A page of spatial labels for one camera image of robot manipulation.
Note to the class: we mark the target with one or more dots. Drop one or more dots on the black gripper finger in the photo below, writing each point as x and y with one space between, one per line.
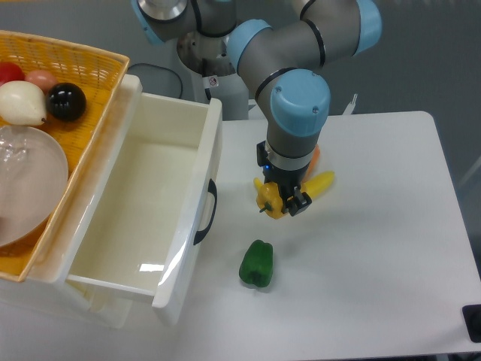
298 202

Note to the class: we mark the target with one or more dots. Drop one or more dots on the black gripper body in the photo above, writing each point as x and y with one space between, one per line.
287 173

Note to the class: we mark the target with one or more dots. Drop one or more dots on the yellow bell pepper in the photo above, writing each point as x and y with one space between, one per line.
268 199

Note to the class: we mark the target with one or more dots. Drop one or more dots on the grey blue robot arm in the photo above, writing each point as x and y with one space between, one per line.
280 68

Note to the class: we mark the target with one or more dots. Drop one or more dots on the green bell pepper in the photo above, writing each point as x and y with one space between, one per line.
257 265

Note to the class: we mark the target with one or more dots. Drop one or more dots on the upper white drawer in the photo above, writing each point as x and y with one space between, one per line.
134 243

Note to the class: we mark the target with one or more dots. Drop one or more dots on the white drawer cabinet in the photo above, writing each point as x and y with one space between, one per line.
44 288

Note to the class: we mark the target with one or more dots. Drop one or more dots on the yellow banana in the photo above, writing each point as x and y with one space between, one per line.
318 184

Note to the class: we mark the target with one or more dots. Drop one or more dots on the orange carrot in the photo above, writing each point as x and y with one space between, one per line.
315 158

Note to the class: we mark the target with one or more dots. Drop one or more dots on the black device at edge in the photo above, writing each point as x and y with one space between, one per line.
472 314

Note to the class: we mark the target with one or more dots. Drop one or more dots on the yellow wicker basket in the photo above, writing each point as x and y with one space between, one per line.
98 73

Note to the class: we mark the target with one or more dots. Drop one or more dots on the black eggplant ball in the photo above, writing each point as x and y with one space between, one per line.
66 102

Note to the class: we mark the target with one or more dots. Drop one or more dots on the pink peach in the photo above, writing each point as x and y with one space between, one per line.
43 79

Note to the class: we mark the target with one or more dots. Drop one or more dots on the white onion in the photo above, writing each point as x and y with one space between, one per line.
23 104

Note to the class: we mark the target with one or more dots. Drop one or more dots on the red tomato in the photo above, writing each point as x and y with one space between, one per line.
10 72

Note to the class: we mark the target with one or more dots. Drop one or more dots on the black drawer handle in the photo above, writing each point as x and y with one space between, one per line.
209 212

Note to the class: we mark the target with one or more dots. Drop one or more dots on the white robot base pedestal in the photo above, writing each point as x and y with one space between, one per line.
227 68

